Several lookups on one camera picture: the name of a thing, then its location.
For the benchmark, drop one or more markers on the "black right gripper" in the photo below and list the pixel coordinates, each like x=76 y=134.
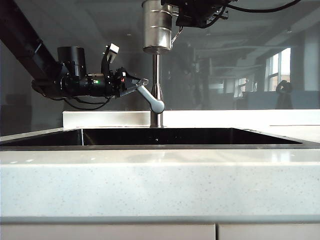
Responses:
x=192 y=12

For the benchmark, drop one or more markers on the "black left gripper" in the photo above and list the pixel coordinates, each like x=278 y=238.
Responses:
x=100 y=85

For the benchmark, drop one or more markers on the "ribbed stainless steel mug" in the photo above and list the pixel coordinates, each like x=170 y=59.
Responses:
x=157 y=30

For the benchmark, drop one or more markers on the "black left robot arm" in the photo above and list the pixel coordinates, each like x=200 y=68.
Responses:
x=22 y=37

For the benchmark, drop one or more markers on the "stainless steel faucet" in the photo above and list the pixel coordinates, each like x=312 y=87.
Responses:
x=156 y=72

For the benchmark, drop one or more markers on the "black stainless steel sink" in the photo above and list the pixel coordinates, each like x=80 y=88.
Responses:
x=175 y=138

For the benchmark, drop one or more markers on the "wide grey cabinet door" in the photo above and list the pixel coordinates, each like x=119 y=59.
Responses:
x=100 y=232

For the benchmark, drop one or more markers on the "narrow grey cabinet door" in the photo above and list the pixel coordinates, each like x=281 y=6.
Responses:
x=270 y=232

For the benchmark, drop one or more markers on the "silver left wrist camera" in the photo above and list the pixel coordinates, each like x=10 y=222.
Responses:
x=113 y=49

